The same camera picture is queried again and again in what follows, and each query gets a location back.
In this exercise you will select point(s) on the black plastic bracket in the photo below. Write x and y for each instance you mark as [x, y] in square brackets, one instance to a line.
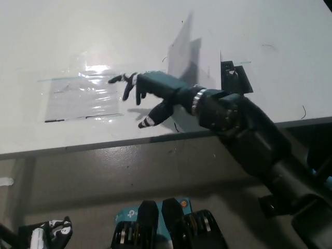
[241, 83]

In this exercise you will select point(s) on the white paperback manual book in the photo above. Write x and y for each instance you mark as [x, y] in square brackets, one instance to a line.
[181, 52]

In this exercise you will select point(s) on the clear plastic film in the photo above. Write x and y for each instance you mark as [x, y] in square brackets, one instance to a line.
[31, 98]

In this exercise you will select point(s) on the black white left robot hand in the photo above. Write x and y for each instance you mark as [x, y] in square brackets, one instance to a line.
[57, 230]

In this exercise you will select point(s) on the black desk leg frame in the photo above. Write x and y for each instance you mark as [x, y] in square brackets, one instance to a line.
[320, 145]

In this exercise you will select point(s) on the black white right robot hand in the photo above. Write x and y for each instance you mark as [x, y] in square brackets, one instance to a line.
[160, 85]

